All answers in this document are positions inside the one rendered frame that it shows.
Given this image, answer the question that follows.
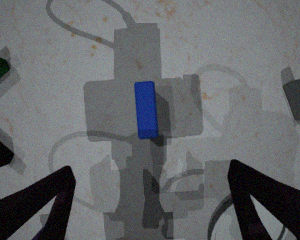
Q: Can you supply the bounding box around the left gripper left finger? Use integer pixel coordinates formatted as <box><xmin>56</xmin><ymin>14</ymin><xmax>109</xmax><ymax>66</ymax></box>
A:
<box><xmin>0</xmin><ymin>166</ymin><xmax>76</xmax><ymax>240</ymax></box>

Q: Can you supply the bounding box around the white saucer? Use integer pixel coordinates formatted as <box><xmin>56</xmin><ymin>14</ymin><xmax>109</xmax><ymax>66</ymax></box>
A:
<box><xmin>208</xmin><ymin>193</ymin><xmax>288</xmax><ymax>240</ymax></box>

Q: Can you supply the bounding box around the purple block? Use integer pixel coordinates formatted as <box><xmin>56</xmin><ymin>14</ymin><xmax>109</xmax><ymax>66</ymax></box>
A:
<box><xmin>32</xmin><ymin>228</ymin><xmax>43</xmax><ymax>240</ymax></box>

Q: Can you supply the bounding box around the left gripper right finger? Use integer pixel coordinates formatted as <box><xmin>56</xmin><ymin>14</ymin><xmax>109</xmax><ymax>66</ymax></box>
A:
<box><xmin>227</xmin><ymin>159</ymin><xmax>300</xmax><ymax>240</ymax></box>

